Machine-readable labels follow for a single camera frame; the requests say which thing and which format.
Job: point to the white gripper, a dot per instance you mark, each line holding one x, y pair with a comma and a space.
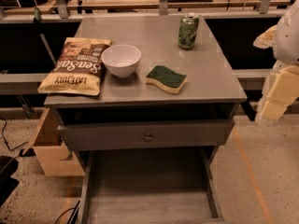
288, 41

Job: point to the green soda can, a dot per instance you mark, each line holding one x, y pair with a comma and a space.
188, 30

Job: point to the grey top drawer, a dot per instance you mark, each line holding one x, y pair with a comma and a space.
155, 134

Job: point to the grey metal drawer cabinet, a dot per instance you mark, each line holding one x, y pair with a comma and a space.
211, 92

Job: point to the grey open middle drawer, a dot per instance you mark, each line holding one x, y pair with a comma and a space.
149, 186

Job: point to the green yellow sponge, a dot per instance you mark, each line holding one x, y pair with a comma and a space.
166, 79

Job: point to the white bowl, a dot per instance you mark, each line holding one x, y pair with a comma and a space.
121, 60

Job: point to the sea salt chips bag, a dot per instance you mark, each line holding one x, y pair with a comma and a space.
79, 69

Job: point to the cardboard box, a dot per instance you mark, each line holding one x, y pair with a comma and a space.
52, 153

